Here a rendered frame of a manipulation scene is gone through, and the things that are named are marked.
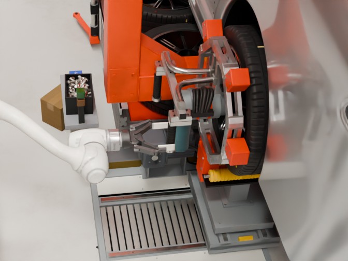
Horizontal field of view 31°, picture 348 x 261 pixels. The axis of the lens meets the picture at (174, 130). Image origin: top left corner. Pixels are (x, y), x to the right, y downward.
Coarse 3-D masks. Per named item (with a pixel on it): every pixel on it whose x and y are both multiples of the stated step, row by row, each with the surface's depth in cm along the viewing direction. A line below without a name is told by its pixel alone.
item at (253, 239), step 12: (192, 180) 335; (192, 192) 337; (204, 204) 326; (204, 216) 320; (204, 228) 315; (276, 228) 316; (216, 240) 309; (228, 240) 307; (240, 240) 307; (252, 240) 309; (264, 240) 311; (276, 240) 313; (216, 252) 310
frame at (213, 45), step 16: (208, 48) 273; (224, 48) 264; (208, 64) 292; (224, 64) 253; (224, 80) 252; (224, 96) 254; (240, 96) 251; (240, 112) 251; (208, 128) 299; (240, 128) 253; (208, 144) 290; (224, 144) 259; (208, 160) 287; (224, 160) 263
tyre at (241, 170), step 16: (224, 32) 277; (240, 32) 261; (256, 32) 261; (240, 48) 256; (256, 48) 254; (256, 64) 250; (256, 80) 247; (256, 96) 246; (256, 112) 248; (256, 128) 249; (256, 144) 252; (256, 160) 259
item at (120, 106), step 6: (102, 0) 423; (102, 6) 417; (102, 12) 411; (102, 18) 407; (102, 24) 410; (102, 30) 412; (120, 108) 341; (126, 108) 341; (120, 114) 343; (120, 120) 345; (126, 120) 346
